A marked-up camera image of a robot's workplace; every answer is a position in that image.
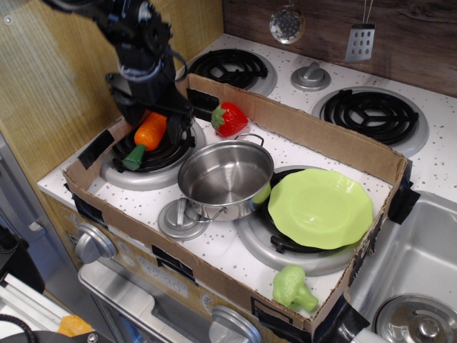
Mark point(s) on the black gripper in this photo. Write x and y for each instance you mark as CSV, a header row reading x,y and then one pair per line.
x,y
138,91

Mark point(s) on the orange toy carrot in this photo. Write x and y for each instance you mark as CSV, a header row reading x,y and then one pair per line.
x,y
147,138

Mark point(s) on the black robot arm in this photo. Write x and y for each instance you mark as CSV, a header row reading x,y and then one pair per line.
x,y
133,28

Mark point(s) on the green plastic plate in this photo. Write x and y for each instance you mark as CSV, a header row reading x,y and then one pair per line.
x,y
321,209

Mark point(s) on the front left black burner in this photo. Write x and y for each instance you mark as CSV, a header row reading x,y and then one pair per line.
x,y
158,169

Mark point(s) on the black burner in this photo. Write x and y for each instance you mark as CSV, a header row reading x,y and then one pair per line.
x,y
264,241
158,169
380,114
239,68

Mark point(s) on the red toy strawberry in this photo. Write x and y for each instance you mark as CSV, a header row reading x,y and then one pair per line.
x,y
227,119

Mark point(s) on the stainless steel pot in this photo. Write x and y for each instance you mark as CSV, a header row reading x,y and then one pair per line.
x,y
226,180

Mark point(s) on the back left black burner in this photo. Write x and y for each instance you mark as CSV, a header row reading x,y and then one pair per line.
x,y
239,68

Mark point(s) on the silver stovetop knob front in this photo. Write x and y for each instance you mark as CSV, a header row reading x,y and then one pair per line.
x,y
179,222

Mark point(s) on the silver stovetop knob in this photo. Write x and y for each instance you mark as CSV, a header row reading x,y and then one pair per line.
x,y
311,78
179,222

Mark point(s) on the left silver oven knob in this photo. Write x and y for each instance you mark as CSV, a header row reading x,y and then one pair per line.
x,y
93,244

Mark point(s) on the silver oven knob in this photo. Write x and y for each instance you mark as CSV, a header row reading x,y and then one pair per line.
x,y
229,326
93,244

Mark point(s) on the silver stovetop knob back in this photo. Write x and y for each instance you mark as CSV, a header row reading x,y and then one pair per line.
x,y
311,78

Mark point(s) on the hanging metal strainer ladle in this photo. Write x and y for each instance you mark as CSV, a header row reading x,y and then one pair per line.
x,y
287,24

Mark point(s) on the front right black burner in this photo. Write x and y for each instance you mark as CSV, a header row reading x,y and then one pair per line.
x,y
264,241

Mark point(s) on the cardboard fence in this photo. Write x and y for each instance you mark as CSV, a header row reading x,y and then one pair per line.
x,y
356,151

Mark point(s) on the hanging metal spatula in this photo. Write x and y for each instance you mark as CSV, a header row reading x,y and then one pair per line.
x,y
361,37

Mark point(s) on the green toy broccoli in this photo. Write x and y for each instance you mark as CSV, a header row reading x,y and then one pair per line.
x,y
289,289

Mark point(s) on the right silver oven knob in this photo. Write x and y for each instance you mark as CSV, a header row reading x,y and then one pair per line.
x,y
229,326

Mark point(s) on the orange cloth piece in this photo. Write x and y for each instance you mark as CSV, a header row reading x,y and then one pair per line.
x,y
73,325

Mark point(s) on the back right black burner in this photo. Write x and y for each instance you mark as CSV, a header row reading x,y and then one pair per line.
x,y
380,114

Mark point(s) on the stainless steel sink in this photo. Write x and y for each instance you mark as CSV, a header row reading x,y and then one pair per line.
x,y
415,257

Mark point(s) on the silver sink drain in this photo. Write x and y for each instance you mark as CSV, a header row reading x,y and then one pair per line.
x,y
415,318

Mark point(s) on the silver oven door handle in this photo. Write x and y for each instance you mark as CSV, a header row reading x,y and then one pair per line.
x,y
130,310

